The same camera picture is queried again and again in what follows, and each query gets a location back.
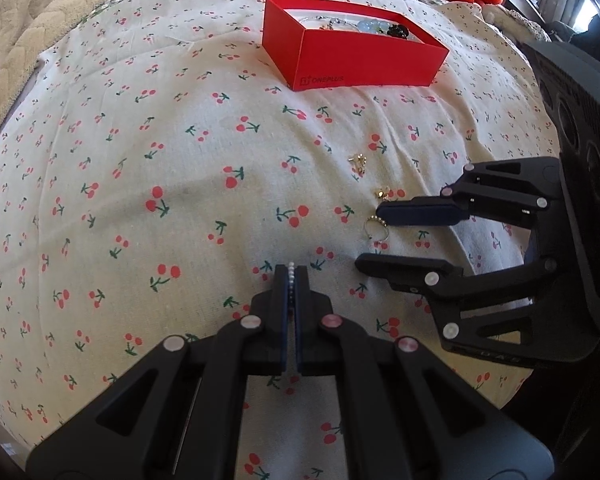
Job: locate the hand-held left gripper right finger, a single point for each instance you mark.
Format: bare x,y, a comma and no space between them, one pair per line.
301,300

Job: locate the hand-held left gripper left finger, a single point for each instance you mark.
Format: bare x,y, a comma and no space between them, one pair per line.
281,300

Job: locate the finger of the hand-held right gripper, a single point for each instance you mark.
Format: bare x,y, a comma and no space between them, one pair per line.
415,211
405,270

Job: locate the gold charm earring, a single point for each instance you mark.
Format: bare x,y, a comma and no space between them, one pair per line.
386,192

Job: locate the red cardboard box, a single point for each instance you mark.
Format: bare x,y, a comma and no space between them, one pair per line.
355,60

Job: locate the small gold earring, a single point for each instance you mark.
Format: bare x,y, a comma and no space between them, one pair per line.
358,160

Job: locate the cream knitted cushion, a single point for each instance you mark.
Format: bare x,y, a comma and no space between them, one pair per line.
525,25

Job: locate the beige quilted blanket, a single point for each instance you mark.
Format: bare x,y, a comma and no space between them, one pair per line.
20,35

